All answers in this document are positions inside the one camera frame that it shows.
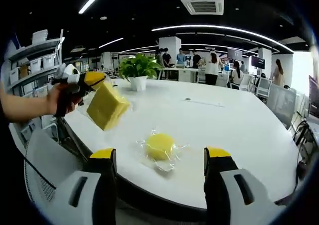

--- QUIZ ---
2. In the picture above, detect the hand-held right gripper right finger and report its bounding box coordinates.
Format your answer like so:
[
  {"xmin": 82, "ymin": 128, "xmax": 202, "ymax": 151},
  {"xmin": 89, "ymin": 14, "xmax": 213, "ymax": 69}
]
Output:
[{"xmin": 203, "ymin": 146, "xmax": 287, "ymax": 225}]

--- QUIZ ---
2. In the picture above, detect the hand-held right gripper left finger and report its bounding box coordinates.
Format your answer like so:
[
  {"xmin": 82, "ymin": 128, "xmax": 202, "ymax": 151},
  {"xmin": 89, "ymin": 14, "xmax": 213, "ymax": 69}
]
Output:
[{"xmin": 53, "ymin": 147, "xmax": 118, "ymax": 225}]

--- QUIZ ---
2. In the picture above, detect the yellow rectangular silicone block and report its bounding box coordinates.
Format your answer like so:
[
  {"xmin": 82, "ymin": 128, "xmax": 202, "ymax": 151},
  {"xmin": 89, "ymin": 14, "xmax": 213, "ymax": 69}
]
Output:
[{"xmin": 79, "ymin": 81, "xmax": 133, "ymax": 132}]

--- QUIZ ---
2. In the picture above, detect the yellow round silicone block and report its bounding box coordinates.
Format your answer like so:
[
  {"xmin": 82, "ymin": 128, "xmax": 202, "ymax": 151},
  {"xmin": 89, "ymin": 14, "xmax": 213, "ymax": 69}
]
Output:
[{"xmin": 136, "ymin": 129, "xmax": 190, "ymax": 173}]

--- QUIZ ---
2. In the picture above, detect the person's left hand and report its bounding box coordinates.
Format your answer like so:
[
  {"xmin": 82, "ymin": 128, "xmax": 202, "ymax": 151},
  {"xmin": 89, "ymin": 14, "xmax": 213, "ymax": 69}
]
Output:
[{"xmin": 46, "ymin": 82, "xmax": 77, "ymax": 116}]

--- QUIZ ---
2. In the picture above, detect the white storage box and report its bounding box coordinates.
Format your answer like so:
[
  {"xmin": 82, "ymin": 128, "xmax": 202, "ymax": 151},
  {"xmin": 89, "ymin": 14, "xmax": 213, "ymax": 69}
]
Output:
[
  {"xmin": 41, "ymin": 54, "xmax": 55, "ymax": 68},
  {"xmin": 9, "ymin": 67, "xmax": 20, "ymax": 84},
  {"xmin": 29, "ymin": 57, "xmax": 42, "ymax": 73}
]

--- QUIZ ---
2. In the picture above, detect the green plant in white pot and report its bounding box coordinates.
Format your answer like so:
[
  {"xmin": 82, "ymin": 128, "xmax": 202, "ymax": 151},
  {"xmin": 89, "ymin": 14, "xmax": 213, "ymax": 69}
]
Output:
[{"xmin": 117, "ymin": 53, "xmax": 163, "ymax": 91}]

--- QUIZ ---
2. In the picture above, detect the metal storage shelf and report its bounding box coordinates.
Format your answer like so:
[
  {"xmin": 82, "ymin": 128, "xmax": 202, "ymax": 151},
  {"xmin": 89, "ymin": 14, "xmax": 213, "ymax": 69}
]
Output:
[{"xmin": 4, "ymin": 29, "xmax": 65, "ymax": 101}]

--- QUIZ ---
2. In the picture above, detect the white mesh office chair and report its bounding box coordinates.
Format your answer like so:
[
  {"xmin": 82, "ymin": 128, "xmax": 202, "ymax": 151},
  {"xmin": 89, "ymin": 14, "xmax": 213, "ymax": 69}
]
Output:
[{"xmin": 23, "ymin": 129, "xmax": 87, "ymax": 203}]

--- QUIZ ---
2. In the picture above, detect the white office desk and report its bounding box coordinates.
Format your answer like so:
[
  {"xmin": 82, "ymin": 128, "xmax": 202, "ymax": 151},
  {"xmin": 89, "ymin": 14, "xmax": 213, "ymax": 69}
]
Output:
[{"xmin": 158, "ymin": 66, "xmax": 207, "ymax": 83}]

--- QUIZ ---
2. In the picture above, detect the grey mesh office chair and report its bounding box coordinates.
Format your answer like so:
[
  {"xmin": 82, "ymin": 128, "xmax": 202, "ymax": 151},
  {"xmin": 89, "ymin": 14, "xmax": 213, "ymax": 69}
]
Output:
[{"xmin": 268, "ymin": 84, "xmax": 297, "ymax": 130}]

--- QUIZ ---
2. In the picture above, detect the white ceiling air conditioner vent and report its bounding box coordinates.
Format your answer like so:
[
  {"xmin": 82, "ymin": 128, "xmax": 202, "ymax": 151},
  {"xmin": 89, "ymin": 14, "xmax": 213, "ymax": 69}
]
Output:
[{"xmin": 180, "ymin": 0, "xmax": 224, "ymax": 15}]

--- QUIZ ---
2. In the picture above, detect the hanging display screen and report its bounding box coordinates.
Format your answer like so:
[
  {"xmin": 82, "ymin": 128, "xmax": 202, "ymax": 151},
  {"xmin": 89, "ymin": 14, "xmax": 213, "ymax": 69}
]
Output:
[
  {"xmin": 251, "ymin": 56, "xmax": 265, "ymax": 67},
  {"xmin": 227, "ymin": 47, "xmax": 243, "ymax": 60}
]

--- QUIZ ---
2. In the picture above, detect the dark computer monitor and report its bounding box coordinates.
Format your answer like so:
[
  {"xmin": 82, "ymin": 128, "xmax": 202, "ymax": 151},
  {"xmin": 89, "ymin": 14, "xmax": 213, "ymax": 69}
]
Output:
[{"xmin": 308, "ymin": 74, "xmax": 319, "ymax": 117}]

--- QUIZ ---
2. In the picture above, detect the black cable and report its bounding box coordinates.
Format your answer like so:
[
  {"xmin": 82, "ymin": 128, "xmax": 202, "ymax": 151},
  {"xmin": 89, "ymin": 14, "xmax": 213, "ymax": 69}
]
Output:
[{"xmin": 24, "ymin": 157, "xmax": 57, "ymax": 190}]

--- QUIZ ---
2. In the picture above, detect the dark cable bundle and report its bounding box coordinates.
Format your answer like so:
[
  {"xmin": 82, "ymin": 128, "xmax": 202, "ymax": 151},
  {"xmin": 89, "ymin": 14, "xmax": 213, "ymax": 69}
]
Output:
[{"xmin": 293, "ymin": 119, "xmax": 319, "ymax": 181}]

